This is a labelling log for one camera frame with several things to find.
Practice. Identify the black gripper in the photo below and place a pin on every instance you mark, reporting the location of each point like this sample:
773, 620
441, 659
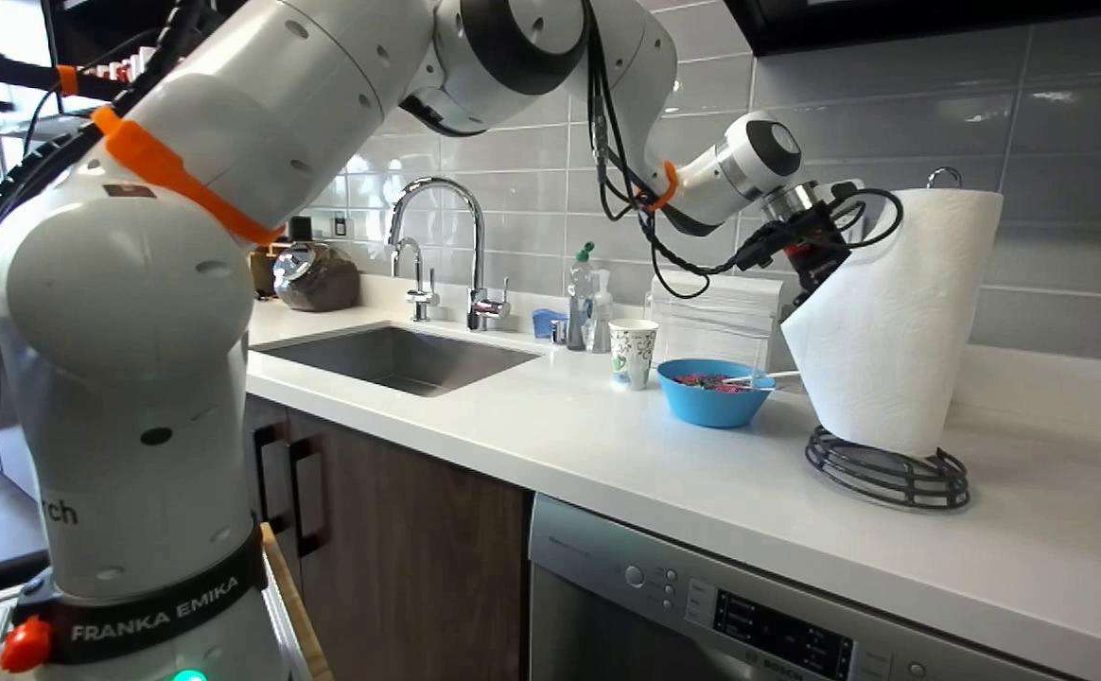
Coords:
817, 219

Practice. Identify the white paper towel roll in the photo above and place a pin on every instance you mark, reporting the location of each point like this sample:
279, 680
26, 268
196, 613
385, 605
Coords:
950, 314

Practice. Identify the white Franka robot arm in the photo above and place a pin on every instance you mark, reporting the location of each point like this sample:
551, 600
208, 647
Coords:
133, 314

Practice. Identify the white napkin stack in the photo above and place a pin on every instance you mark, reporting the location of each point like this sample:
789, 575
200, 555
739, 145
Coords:
713, 321

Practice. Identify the white plastic spoon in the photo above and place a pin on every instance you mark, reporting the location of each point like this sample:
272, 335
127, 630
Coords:
764, 376

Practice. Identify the colourful beads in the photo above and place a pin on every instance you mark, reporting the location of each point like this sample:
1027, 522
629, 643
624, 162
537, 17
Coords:
708, 378

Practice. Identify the blue plastic bowl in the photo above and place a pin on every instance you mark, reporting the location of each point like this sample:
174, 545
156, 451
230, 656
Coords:
713, 406

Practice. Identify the printed paper cup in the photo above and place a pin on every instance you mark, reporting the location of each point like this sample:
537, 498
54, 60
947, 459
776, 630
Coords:
634, 354

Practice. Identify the dish soap bottle green cap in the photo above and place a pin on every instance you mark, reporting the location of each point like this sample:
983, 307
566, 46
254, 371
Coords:
588, 304

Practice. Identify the blue sponge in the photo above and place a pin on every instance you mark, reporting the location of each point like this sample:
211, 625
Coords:
551, 328

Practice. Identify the dark range hood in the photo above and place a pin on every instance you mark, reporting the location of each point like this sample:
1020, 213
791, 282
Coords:
950, 21

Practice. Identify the tall chrome faucet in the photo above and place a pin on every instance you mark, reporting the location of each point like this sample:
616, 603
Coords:
479, 251

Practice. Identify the stainless steel dishwasher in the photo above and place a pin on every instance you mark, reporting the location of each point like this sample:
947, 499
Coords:
648, 605

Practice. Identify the small chrome faucet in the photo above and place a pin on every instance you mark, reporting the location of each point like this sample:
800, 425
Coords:
423, 285

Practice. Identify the stainless steel sink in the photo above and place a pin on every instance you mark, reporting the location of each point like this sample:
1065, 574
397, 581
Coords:
401, 359

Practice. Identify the brown wooden cabinet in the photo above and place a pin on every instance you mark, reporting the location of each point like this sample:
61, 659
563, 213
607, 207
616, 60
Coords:
423, 567

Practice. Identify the dark round pot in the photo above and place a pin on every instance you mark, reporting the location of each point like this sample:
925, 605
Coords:
320, 282

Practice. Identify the light wooden frame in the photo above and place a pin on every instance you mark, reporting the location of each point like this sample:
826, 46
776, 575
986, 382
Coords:
295, 605

